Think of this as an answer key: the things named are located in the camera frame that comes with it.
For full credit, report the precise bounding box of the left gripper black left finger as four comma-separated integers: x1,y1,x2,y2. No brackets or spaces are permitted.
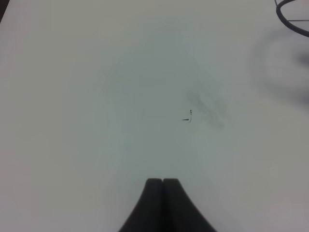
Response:
120,178,163,232

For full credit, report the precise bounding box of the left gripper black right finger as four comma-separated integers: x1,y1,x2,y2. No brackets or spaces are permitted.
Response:
163,178,216,232

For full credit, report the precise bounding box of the black right camera cable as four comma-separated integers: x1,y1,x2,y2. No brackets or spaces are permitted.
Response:
276,0,309,38

